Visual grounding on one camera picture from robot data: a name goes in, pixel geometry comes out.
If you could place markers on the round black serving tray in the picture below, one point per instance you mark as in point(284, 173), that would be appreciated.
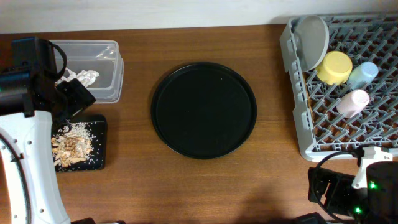
point(203, 110)

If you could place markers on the peanut shells and rice scraps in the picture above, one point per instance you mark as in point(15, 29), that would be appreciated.
point(74, 146)

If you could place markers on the black rectangular tray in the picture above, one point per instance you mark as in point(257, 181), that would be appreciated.
point(99, 128)

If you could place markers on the grey plate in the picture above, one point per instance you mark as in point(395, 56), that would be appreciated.
point(312, 38)

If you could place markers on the wooden chopstick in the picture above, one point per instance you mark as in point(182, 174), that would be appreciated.
point(309, 101)

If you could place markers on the yellow bowl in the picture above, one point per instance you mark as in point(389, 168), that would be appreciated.
point(335, 68)

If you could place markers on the blue plastic cup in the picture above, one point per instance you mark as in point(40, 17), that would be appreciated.
point(362, 75)

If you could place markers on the grey dishwasher rack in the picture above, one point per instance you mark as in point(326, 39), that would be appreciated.
point(364, 38)

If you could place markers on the white napkin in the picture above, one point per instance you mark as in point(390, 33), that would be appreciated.
point(85, 77)

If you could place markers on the pink plastic cup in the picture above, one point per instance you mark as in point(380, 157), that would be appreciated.
point(353, 103)

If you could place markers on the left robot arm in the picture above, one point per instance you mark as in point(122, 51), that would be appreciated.
point(32, 106)

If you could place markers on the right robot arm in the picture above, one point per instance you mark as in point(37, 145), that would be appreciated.
point(371, 217)

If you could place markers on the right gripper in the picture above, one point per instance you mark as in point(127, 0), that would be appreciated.
point(325, 189)

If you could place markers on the clear plastic bin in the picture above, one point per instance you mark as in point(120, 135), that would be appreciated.
point(102, 56)

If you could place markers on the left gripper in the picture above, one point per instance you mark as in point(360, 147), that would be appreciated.
point(82, 97)

